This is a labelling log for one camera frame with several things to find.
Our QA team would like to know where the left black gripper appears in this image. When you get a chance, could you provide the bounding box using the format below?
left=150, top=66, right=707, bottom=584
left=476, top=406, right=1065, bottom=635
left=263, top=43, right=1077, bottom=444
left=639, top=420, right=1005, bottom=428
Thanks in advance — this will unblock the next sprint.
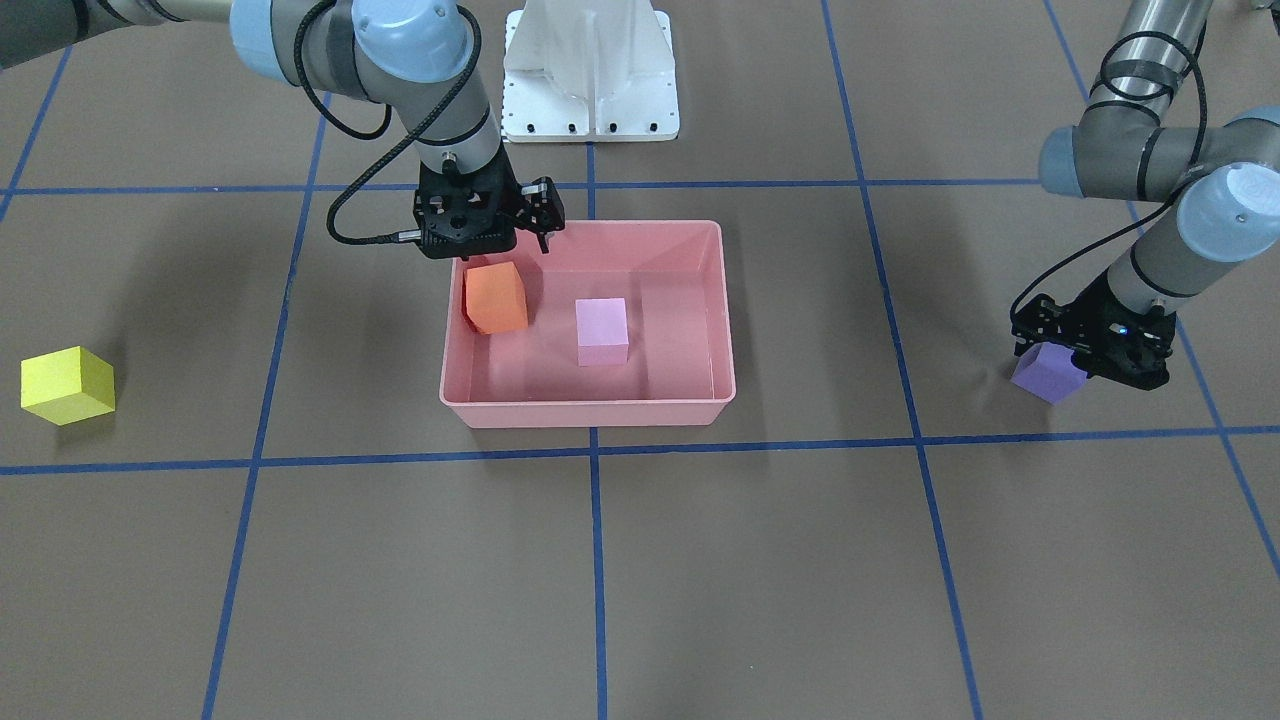
left=1011, top=275, right=1129, bottom=363

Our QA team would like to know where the orange foam block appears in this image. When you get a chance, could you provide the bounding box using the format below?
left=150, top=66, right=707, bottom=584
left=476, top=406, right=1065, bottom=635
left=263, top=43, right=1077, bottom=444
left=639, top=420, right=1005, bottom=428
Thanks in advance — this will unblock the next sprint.
left=463, top=261, right=530, bottom=334

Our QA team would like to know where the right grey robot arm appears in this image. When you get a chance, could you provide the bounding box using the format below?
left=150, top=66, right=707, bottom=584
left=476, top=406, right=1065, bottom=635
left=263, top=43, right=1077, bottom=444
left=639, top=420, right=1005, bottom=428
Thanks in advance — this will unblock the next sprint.
left=1, top=1, right=566, bottom=259

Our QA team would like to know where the yellow foam block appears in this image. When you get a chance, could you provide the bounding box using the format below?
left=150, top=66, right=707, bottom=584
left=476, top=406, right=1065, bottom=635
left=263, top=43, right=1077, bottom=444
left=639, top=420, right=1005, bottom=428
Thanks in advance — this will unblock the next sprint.
left=20, top=346, right=116, bottom=427

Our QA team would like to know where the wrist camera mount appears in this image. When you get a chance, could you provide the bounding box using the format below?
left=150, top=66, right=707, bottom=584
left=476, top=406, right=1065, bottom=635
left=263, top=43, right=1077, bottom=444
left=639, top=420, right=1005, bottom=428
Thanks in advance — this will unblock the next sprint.
left=1073, top=310, right=1178, bottom=391
left=412, top=164, right=476, bottom=260

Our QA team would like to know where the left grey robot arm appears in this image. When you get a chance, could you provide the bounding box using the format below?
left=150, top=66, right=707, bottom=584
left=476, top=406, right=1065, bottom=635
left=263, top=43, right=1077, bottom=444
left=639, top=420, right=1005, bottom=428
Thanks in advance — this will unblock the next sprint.
left=1010, top=1, right=1277, bottom=370

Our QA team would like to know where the black braided cable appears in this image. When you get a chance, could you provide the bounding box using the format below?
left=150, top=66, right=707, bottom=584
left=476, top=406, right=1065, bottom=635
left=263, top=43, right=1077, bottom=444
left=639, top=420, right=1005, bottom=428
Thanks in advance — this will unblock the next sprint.
left=1009, top=0, right=1210, bottom=331

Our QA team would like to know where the pink plastic bin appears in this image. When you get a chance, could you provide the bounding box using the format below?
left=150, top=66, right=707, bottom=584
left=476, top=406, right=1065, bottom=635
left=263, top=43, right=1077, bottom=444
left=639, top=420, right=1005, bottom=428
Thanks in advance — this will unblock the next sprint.
left=439, top=220, right=736, bottom=429

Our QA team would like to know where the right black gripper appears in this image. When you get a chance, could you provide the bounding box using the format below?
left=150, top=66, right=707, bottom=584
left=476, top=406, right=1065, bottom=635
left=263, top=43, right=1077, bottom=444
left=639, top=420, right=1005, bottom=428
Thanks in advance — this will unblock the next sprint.
left=454, top=150, right=567, bottom=256

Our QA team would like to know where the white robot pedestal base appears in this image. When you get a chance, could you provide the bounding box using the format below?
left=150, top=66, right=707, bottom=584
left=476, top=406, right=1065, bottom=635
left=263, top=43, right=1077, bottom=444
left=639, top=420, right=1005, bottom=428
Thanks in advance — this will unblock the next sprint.
left=500, top=1, right=681, bottom=143

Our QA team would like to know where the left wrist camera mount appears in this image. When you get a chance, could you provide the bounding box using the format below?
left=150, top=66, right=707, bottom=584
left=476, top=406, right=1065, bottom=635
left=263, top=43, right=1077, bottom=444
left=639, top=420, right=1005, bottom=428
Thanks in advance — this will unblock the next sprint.
left=1073, top=310, right=1178, bottom=391

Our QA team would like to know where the light pink foam block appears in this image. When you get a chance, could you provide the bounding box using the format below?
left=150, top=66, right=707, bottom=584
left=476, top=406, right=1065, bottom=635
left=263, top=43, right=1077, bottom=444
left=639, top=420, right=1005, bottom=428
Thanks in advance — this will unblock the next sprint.
left=575, top=299, right=630, bottom=366

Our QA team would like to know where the purple foam block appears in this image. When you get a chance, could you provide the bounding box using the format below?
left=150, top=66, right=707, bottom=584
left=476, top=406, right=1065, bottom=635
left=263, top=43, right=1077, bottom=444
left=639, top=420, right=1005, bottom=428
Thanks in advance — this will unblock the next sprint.
left=1011, top=343, right=1089, bottom=405

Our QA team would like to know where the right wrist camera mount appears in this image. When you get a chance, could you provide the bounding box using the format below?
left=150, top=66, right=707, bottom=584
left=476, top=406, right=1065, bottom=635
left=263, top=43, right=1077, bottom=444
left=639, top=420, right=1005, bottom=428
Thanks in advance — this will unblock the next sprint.
left=412, top=164, right=476, bottom=260

